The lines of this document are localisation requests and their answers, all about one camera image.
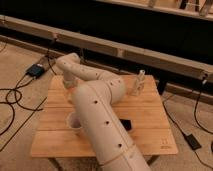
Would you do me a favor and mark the black rectangular box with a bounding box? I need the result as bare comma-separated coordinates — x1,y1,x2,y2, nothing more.
121,119,132,131

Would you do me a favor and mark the wooden table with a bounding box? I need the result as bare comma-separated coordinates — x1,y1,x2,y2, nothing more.
30,75,178,158

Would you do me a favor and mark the white paper cup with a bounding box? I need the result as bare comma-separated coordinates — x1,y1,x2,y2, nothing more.
66,112,82,134

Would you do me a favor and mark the black cable right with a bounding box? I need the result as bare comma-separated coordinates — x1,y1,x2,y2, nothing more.
162,78,213,171

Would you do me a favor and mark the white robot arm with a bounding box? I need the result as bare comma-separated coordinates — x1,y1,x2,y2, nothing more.
56,53,151,171

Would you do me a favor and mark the clear plastic bottle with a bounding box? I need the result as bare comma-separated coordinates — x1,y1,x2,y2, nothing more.
131,70,145,96

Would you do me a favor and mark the black power adapter right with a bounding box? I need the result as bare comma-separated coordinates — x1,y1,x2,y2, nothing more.
184,134,201,150

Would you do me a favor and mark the black cable on floor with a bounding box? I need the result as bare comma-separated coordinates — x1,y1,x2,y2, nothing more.
0,39,58,153

